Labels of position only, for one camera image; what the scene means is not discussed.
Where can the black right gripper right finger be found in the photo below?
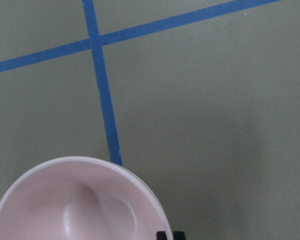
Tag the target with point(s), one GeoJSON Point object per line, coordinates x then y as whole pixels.
{"type": "Point", "coordinates": [179, 235]}

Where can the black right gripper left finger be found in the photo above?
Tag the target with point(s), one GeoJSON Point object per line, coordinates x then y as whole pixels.
{"type": "Point", "coordinates": [161, 235]}

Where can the pink bowl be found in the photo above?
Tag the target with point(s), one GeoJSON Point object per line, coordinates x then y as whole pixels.
{"type": "Point", "coordinates": [81, 198]}

